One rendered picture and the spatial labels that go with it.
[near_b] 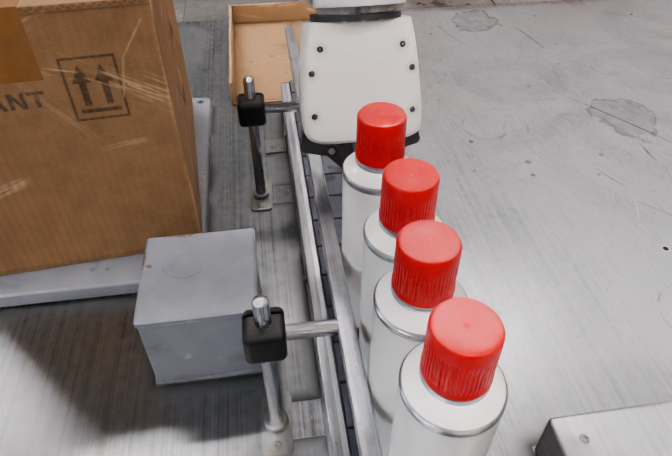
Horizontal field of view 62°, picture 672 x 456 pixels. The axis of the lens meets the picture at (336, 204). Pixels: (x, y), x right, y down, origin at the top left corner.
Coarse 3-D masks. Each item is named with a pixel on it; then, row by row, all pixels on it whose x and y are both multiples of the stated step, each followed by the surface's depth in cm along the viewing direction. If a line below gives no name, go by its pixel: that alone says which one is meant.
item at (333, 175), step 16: (352, 144) 70; (304, 160) 67; (336, 176) 65; (336, 192) 63; (336, 208) 61; (336, 224) 59; (320, 240) 57; (320, 256) 55; (336, 336) 48; (336, 352) 47; (352, 432) 42; (352, 448) 41
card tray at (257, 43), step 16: (240, 16) 107; (256, 16) 108; (272, 16) 108; (288, 16) 108; (304, 16) 109; (240, 32) 105; (256, 32) 105; (272, 32) 105; (240, 48) 100; (256, 48) 100; (272, 48) 100; (240, 64) 95; (256, 64) 95; (272, 64) 95; (288, 64) 95; (240, 80) 91; (256, 80) 91; (272, 80) 91; (288, 80) 91; (272, 96) 87
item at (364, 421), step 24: (288, 48) 72; (312, 168) 53; (336, 240) 45; (336, 264) 43; (336, 288) 42; (336, 312) 40; (360, 360) 37; (360, 384) 36; (360, 408) 34; (360, 432) 33
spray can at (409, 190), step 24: (408, 168) 32; (432, 168) 32; (384, 192) 32; (408, 192) 31; (432, 192) 31; (384, 216) 33; (408, 216) 32; (432, 216) 33; (384, 240) 34; (384, 264) 34; (360, 312) 40; (360, 336) 41
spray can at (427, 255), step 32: (416, 224) 29; (416, 256) 27; (448, 256) 27; (384, 288) 31; (416, 288) 28; (448, 288) 28; (384, 320) 30; (416, 320) 29; (384, 352) 31; (384, 384) 33; (384, 416) 35; (384, 448) 38
